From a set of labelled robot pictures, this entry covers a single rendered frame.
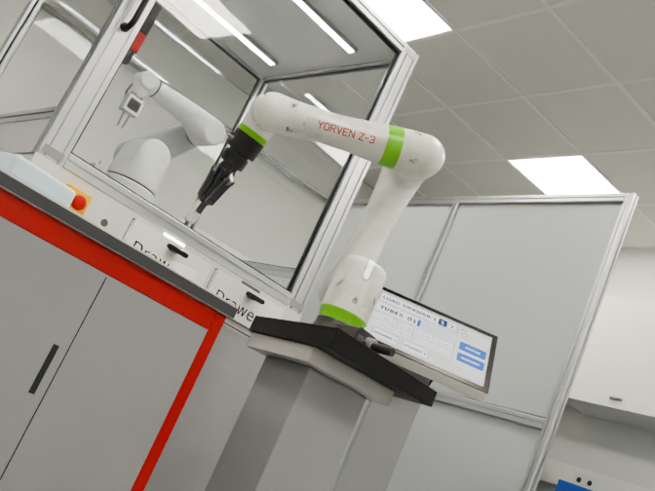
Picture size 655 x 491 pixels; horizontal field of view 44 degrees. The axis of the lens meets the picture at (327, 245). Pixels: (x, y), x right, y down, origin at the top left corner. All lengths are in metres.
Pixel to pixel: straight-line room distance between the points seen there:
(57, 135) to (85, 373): 0.79
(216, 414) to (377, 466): 0.59
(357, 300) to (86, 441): 0.75
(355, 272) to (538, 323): 1.60
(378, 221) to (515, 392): 1.38
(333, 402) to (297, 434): 0.12
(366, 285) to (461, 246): 2.03
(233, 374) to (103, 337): 0.96
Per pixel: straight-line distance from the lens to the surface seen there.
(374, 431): 2.83
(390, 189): 2.36
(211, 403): 2.58
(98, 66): 2.34
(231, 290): 2.53
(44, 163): 2.26
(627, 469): 5.50
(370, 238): 2.30
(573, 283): 3.56
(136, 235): 2.35
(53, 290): 1.65
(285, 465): 1.97
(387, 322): 2.84
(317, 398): 1.98
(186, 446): 2.58
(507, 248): 3.88
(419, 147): 2.23
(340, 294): 2.07
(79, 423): 1.73
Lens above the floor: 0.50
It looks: 14 degrees up
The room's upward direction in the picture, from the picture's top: 24 degrees clockwise
